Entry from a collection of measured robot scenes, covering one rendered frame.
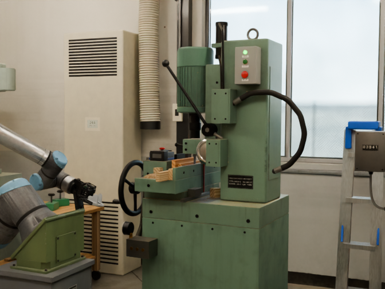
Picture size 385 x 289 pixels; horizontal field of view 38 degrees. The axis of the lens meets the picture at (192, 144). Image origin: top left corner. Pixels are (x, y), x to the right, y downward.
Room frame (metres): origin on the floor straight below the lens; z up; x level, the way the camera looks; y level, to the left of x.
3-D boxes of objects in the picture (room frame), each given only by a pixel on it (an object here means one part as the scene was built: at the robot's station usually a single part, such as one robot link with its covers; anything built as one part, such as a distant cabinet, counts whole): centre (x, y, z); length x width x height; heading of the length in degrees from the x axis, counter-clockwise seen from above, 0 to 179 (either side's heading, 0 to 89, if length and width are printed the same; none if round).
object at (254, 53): (2.40, -0.24, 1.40); 0.10 x 0.06 x 0.16; 64
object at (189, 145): (2.66, -0.03, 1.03); 0.14 x 0.07 x 0.09; 64
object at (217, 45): (2.61, -0.14, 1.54); 0.08 x 0.08 x 0.17; 64
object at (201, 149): (2.50, -0.07, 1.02); 0.12 x 0.03 x 0.12; 64
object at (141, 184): (2.73, 0.08, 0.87); 0.61 x 0.30 x 0.06; 154
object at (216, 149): (2.45, -0.11, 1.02); 0.09 x 0.07 x 0.12; 154
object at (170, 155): (2.76, 0.16, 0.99); 0.13 x 0.11 x 0.06; 154
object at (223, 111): (2.44, -0.14, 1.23); 0.09 x 0.08 x 0.15; 64
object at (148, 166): (2.77, 0.15, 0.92); 0.15 x 0.13 x 0.09; 154
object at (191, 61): (2.67, -0.01, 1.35); 0.18 x 0.18 x 0.31
